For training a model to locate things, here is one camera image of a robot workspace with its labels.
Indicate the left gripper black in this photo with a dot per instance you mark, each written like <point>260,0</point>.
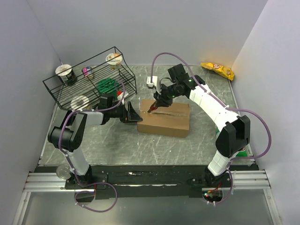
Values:
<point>132,116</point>

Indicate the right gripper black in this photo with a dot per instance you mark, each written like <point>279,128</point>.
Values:
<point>161,100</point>

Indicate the red black utility knife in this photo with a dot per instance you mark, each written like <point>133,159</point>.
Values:
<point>152,108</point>

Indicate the brown cardboard express box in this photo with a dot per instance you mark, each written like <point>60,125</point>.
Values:
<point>169,121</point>

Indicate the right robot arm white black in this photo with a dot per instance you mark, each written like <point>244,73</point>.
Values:
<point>234,130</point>

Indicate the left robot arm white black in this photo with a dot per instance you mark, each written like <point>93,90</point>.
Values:
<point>66,133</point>

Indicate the green lidded jar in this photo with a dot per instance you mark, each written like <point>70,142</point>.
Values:
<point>107,86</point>

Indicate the yogurt cup peach label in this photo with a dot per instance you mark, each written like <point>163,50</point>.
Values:
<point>114,60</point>

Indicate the small purple yogurt cup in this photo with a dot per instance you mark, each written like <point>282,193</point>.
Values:
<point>87,72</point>

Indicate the yellow lays chips bag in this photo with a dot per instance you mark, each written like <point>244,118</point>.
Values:
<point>221,70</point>

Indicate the dark labelled yogurt cup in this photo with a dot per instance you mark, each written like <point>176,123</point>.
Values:
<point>66,74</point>

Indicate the orange labelled tin can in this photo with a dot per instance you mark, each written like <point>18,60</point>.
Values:
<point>63,172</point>

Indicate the green cassava chips bag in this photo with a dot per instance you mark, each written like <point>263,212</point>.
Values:
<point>242,153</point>

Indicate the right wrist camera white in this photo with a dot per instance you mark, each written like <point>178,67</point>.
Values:
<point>153,83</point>

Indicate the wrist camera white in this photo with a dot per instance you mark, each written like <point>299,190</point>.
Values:
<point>153,83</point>
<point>121,95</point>

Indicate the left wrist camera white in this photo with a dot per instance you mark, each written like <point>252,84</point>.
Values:
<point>121,95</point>

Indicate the black wire rack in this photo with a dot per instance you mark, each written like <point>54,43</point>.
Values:
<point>63,94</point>

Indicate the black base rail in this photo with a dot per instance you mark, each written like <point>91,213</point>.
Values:
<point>110,181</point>

